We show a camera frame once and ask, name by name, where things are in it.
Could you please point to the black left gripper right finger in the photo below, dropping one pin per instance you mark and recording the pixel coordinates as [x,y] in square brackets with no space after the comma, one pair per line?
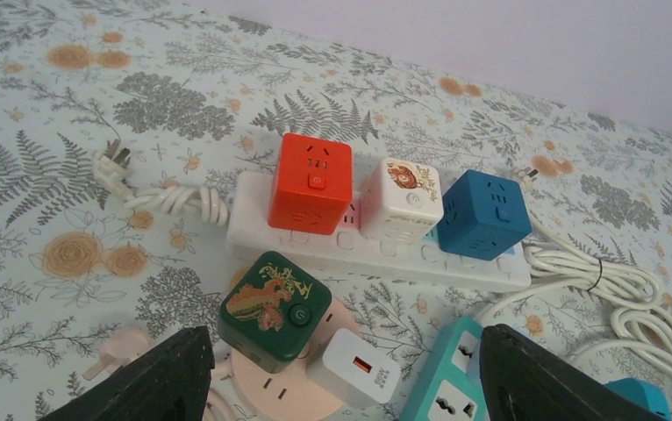
[522,380]

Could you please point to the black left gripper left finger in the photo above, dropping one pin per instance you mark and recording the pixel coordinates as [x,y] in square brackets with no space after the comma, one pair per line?
[147,381]

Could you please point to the teal power strip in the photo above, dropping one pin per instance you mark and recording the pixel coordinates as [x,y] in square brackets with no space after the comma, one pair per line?
[448,386]

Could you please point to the dark green cube adapter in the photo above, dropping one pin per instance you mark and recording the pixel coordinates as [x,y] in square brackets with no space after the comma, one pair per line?
[272,311]

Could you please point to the cyan small adapter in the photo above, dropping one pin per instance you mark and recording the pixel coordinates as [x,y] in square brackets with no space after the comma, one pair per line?
[645,394]

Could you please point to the blue cube socket adapter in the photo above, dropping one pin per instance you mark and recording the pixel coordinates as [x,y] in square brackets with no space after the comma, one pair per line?
[484,216]

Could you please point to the white small charger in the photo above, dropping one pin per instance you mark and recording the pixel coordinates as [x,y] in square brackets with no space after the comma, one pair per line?
[354,371]

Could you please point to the white multicolour power strip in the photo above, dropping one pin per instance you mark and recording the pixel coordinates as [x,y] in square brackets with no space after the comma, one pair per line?
[249,235]

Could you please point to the white cube socket adapter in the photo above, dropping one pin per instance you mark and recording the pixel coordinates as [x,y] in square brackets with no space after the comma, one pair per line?
[401,201]

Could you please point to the red cube socket adapter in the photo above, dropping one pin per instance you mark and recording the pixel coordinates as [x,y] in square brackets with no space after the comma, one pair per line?
[312,185]

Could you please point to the floral patterned table mat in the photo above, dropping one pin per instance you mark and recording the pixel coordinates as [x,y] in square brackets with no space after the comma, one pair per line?
[198,97]

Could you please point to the pink round socket with cable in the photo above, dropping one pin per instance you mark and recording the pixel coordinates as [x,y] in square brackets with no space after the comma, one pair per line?
[240,390]

